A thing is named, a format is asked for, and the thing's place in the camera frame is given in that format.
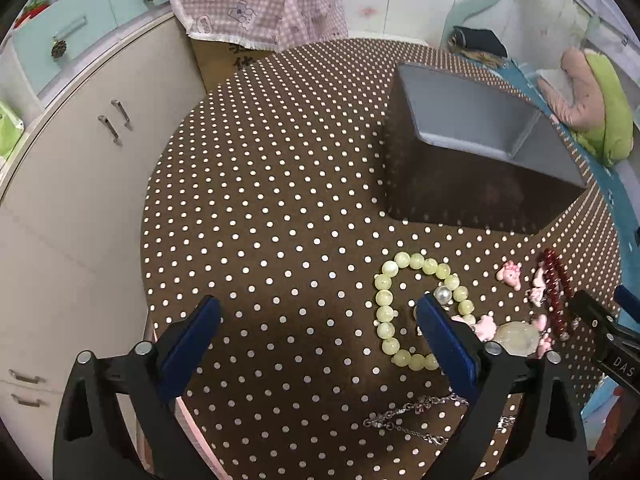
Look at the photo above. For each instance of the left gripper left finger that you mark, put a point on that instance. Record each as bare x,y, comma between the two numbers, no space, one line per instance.
91,438

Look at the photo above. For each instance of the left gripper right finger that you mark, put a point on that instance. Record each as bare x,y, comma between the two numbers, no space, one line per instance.
547,439

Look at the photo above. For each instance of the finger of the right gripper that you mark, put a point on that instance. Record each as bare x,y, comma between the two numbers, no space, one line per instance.
627,301
616,348

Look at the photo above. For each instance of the beige curved cabinet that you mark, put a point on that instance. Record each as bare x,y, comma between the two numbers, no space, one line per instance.
70,225

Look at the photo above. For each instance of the pink green plush toy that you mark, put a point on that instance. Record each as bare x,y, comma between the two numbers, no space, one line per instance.
597,111

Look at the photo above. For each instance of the grey metal tin box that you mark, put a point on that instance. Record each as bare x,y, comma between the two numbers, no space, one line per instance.
462,153

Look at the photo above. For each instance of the folded dark clothes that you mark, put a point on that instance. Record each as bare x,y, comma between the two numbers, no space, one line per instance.
480,45

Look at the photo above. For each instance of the green white package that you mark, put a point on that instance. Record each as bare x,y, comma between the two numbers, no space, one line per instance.
11,130

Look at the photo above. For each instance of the cardboard box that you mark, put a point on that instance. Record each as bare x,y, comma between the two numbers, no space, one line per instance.
219,61

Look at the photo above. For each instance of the light blue drawer unit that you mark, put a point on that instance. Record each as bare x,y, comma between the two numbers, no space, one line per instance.
50,34

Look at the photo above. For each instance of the pink checkered cover cloth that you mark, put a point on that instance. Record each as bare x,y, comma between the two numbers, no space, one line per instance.
267,25

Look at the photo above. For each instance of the teal bed frame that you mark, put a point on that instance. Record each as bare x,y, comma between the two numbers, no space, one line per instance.
480,0

